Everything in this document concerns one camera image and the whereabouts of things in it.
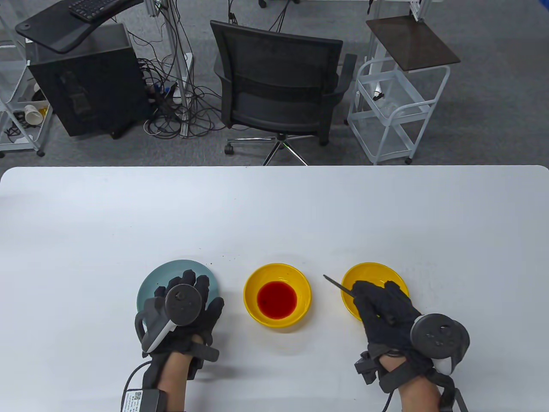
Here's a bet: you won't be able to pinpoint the person's left forearm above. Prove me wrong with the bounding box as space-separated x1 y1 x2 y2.
157 350 193 412

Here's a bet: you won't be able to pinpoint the person's left hand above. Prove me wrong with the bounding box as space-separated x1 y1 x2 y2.
142 270 225 357

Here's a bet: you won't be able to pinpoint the white metal frame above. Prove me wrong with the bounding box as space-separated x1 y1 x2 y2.
407 0 431 22

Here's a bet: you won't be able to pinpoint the black keyboard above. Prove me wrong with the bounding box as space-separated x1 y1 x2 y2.
69 0 129 23

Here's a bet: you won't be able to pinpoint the white rolling shelf cart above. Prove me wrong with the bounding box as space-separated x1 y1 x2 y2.
0 30 54 157

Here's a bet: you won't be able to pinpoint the person's right hand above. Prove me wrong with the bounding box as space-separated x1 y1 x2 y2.
351 280 434 375

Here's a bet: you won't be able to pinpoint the aluminium stand leg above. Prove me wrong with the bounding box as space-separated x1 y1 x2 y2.
144 0 191 138

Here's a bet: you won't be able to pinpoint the black computer tower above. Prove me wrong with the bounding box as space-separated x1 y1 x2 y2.
26 22 151 140

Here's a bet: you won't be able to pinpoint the black curved desk board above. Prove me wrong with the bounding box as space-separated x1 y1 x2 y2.
15 0 144 54

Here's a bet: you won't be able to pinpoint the yellow soy sauce bowl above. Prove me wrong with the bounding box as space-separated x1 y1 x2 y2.
243 263 312 329

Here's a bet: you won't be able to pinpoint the hanging black cables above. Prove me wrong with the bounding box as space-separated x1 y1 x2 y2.
227 0 301 33

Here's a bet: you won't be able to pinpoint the tangle of black cables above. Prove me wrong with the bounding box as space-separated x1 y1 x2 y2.
131 26 228 139

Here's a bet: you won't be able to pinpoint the yellow dumpling bowl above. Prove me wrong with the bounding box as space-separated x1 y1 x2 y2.
341 262 409 320

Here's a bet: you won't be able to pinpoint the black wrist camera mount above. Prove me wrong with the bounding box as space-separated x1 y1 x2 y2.
354 351 408 393
187 343 220 380

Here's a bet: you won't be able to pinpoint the red soy sauce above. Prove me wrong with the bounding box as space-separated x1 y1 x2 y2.
256 281 298 319

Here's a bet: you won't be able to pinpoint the dark grey hand controller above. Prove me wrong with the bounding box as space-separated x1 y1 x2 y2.
410 314 471 375
135 285 202 354

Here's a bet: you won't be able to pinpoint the white power strip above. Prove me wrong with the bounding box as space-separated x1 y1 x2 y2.
172 51 194 106

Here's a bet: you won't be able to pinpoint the white wire mesh cart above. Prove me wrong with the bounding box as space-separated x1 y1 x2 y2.
347 58 451 166

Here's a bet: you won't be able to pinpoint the black mesh office chair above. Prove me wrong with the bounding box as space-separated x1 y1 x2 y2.
210 20 358 167

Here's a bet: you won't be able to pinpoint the brown top side table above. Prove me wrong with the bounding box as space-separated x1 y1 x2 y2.
365 15 462 97

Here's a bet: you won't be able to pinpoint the person's right forearm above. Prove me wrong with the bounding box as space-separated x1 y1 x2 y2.
382 356 442 412

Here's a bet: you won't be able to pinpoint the teal ceramic plate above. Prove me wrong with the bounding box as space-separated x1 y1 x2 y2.
137 260 223 320

